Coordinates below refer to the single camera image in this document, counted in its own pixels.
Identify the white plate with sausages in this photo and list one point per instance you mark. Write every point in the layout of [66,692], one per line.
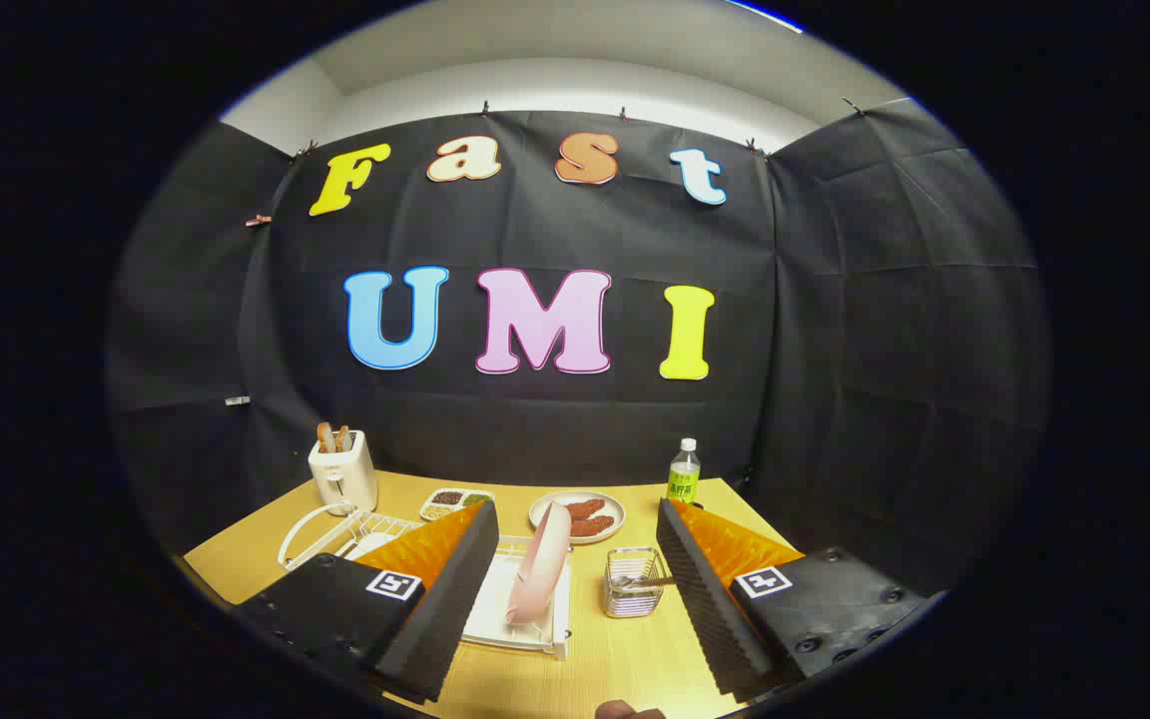
[545,514]

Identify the white toaster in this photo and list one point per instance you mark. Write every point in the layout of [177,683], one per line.
[343,479]

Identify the white divided sauce dish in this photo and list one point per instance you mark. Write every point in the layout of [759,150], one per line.
[447,503]

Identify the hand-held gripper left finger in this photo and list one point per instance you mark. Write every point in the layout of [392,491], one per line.
[455,589]

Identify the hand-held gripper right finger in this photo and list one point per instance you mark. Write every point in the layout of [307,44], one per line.
[700,589]

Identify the black backdrop cloth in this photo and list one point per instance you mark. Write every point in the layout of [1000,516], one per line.
[535,230]

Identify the green-label drink bottle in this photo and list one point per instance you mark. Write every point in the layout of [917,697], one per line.
[683,481]

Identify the brown bread slice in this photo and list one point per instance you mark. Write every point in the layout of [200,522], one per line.
[343,438]
[325,437]

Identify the pink plate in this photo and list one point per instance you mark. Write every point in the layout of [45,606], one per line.
[540,559]

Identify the red sausage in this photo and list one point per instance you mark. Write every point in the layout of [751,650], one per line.
[587,508]
[593,526]

